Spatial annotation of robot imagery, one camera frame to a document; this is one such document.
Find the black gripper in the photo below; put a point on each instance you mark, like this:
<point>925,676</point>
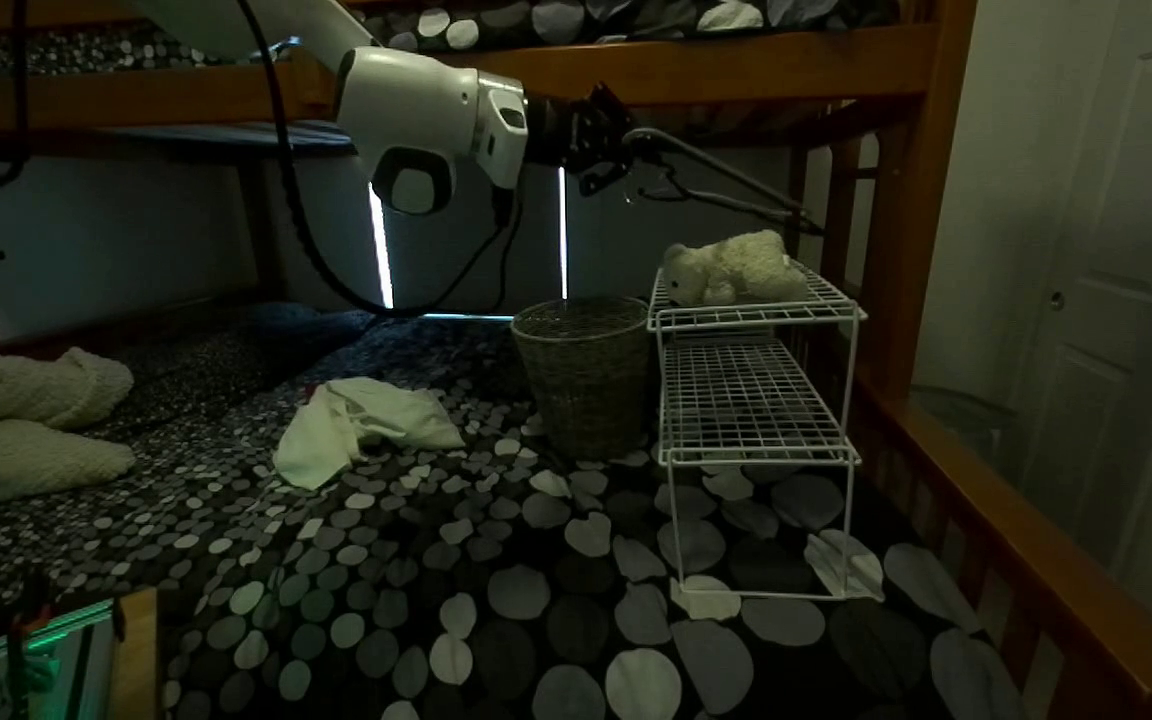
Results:
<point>580,133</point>

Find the grey clothes hanger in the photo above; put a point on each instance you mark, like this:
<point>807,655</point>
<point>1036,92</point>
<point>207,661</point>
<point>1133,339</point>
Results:
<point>716,203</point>

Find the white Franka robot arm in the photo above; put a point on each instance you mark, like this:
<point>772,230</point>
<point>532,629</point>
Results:
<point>419,113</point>

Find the dotted bunk mattress cover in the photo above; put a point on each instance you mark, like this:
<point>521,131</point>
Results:
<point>579,23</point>

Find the cream plush toy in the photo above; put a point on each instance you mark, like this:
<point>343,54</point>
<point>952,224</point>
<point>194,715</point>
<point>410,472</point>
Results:
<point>730,271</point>

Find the woven wicker basket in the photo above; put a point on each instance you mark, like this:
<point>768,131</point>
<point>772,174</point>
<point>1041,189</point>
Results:
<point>587,381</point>

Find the blue crumpled cloth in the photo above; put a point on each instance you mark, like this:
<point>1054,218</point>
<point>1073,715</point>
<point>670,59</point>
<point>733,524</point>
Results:
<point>309,325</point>

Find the white crumpled cloth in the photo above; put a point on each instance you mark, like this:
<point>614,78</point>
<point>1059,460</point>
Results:
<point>359,420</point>

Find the translucent container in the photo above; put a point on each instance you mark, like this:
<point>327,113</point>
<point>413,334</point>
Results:
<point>963,426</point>

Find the black grey dotted bedspread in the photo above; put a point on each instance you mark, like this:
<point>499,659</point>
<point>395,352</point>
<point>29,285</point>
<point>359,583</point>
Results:
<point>470,572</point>

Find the white panel door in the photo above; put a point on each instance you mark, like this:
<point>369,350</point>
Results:
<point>1121,321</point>

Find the green glowing box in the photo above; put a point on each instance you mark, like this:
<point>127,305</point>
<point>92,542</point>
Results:
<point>49,661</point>

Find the wooden bunk bed frame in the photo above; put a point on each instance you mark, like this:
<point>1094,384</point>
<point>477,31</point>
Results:
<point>950,203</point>

